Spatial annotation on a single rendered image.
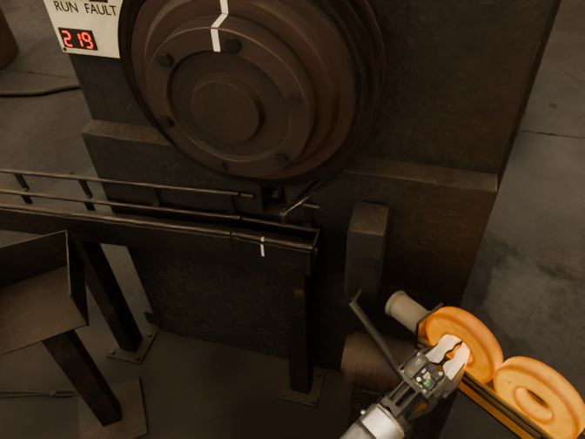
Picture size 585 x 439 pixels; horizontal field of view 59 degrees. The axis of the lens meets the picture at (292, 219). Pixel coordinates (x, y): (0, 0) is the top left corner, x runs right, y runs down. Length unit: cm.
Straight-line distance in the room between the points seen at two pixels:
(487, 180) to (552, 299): 106
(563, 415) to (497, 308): 108
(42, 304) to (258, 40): 85
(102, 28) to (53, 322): 66
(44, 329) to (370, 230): 76
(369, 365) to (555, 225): 138
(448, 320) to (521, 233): 134
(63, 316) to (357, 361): 68
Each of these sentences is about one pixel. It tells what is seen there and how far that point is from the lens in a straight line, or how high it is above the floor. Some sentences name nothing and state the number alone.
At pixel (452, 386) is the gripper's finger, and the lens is 101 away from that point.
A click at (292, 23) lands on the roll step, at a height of 125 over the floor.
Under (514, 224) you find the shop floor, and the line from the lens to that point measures 235.
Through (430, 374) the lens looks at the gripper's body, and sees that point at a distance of 97.
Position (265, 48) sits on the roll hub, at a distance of 78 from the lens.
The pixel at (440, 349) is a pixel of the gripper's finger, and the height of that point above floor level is 73.
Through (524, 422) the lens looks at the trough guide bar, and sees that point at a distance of 103.
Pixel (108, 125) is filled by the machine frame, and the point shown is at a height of 87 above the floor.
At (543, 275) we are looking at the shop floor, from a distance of 219.
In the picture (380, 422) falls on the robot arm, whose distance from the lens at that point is 95.
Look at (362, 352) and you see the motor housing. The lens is 122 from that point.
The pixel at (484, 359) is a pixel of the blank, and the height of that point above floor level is 74.
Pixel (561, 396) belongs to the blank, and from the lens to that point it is 96.
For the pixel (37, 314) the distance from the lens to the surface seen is 135.
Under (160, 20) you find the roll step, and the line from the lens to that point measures 89.
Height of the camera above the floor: 158
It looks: 45 degrees down
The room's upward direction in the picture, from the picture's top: 3 degrees counter-clockwise
